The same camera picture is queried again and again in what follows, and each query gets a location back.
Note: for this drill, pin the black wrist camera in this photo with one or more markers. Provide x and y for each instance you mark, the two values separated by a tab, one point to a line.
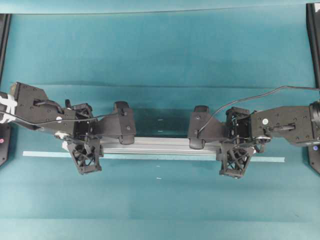
203	128
120	124

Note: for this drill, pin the teal table cloth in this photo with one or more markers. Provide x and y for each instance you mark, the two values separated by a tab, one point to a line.
163	64

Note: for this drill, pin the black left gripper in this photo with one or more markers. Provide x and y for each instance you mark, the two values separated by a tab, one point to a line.
83	137

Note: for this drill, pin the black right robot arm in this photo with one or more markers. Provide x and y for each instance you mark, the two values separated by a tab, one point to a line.
288	122

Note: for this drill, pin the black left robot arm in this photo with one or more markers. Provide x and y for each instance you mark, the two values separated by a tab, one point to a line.
30	107

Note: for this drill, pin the light blue tape strip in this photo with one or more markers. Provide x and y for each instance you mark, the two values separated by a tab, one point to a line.
41	154

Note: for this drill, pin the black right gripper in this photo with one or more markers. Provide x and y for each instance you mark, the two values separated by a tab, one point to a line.
236	144

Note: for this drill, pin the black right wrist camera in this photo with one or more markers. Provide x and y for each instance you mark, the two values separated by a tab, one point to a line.
203	128

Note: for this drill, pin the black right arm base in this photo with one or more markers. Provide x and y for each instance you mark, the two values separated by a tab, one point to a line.
313	30

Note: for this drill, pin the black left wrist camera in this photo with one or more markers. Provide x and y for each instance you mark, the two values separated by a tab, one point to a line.
120	124

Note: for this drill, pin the silver aluminium extrusion rail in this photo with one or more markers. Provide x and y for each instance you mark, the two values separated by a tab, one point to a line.
143	148

